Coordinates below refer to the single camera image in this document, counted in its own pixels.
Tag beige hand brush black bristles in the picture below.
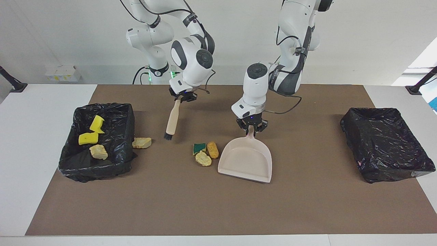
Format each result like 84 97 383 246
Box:
164 99 181 141

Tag beige plastic dustpan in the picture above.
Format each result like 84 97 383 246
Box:
218 125 273 183

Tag brown cork-like lump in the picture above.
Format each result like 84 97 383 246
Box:
207 141 219 159

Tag pale foam piece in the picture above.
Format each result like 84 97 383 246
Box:
89 144 109 160
132 137 152 149
195 151 212 167

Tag all yellow sponge piece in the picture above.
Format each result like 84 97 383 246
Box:
89 115 105 134

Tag green and yellow sponge piece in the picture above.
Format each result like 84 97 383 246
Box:
78 132 99 146

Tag bin lined with black bag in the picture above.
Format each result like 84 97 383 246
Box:
340 107 436 184
58 102 138 183

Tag brown table mat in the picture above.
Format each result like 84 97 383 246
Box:
25 84 437 236

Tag white cardboard box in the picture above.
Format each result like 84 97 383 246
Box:
45 65 82 82

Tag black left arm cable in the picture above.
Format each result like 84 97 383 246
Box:
263 24 302 115

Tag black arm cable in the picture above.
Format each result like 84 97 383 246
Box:
263 24 302 115
119 0 216 95

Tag black right base cable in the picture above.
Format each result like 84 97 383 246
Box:
132 66 151 85

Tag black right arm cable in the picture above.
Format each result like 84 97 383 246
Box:
119 0 216 95

